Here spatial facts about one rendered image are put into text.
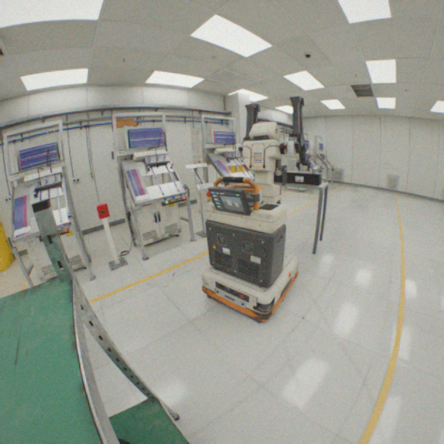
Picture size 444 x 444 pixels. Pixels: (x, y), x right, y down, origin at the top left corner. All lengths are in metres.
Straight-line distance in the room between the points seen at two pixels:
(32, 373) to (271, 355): 1.20
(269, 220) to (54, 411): 1.02
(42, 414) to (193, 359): 1.13
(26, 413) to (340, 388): 1.26
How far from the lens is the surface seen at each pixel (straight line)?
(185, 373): 1.26
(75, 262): 2.64
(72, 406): 0.22
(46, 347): 0.29
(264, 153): 1.35
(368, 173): 8.62
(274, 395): 1.19
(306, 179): 2.21
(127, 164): 2.58
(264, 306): 1.26
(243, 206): 1.03
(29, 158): 2.66
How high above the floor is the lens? 1.12
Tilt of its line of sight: 20 degrees down
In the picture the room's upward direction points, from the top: 4 degrees counter-clockwise
